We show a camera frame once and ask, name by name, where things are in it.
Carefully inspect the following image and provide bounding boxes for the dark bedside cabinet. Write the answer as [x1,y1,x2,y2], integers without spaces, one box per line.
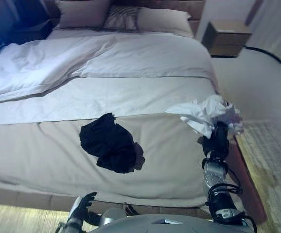
[9,19,55,46]

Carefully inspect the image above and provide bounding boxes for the beige upholstered bed base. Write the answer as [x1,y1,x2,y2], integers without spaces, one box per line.
[0,135,267,225]

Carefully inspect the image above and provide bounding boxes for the brown tufted headboard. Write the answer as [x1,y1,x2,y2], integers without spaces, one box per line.
[40,0,206,21]

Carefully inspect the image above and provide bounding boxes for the textured white coverlet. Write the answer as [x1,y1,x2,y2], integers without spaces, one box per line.
[0,75,219,127]

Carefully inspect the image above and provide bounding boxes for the white garment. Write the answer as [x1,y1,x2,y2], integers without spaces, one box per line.
[164,94,245,136]

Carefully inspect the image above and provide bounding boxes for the black garment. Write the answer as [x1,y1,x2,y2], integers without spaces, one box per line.
[79,113,135,174]

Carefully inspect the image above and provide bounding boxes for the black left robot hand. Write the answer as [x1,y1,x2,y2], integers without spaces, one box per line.
[69,192,102,225]

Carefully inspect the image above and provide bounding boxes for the plain white pillow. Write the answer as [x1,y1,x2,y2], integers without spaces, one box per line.
[137,6,194,38]

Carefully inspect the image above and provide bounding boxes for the grey robot torso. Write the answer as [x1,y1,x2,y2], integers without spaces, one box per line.
[89,213,248,233]

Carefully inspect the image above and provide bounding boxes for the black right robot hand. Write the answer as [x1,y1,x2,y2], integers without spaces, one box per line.
[198,122,230,158]

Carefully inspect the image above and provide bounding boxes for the white pleated curtain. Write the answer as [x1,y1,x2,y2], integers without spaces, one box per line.
[246,0,281,63]

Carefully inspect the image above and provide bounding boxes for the grey patterned cushion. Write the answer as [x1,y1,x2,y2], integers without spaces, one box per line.
[103,5,141,32]

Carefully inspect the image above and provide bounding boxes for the plain grey pillow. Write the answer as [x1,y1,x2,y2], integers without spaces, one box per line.
[55,0,111,30]

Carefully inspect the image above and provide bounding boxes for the grey streaked area rug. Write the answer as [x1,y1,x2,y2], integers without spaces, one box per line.
[0,122,281,233]

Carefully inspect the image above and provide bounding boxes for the silver left robot leg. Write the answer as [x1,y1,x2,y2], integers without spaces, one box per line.
[99,207,131,224]

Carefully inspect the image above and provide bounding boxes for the brown two-drawer nightstand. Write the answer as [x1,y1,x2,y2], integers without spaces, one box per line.
[202,19,253,58]

